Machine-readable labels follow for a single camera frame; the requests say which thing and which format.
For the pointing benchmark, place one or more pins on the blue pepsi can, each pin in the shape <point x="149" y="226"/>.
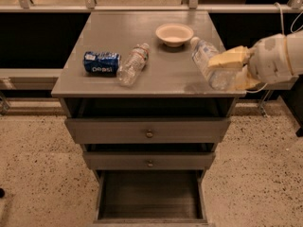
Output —
<point x="103" y="62"/>

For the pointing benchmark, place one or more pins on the grey middle drawer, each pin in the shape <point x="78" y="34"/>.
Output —
<point x="148" y="160"/>

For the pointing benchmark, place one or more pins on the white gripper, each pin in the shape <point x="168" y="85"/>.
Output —
<point x="269" y="61"/>

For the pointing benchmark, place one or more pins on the grey top drawer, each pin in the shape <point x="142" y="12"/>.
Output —
<point x="147" y="130"/>

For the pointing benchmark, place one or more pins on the metal railing frame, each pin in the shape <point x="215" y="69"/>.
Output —
<point x="38" y="7"/>

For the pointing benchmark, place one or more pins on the white paper bowl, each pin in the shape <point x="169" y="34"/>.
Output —
<point x="174" y="35"/>

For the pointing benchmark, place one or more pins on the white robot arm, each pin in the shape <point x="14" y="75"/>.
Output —
<point x="270" y="60"/>

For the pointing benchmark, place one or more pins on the grey open bottom drawer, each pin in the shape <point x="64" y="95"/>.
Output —
<point x="157" y="198"/>

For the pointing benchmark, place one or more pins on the grey wooden drawer cabinet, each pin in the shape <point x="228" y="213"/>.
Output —
<point x="170" y="85"/>

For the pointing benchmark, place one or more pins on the clear bottle blue label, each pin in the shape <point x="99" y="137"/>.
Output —
<point x="202" y="54"/>

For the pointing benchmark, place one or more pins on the clear bottle red label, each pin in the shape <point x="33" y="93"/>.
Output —
<point x="130" y="69"/>

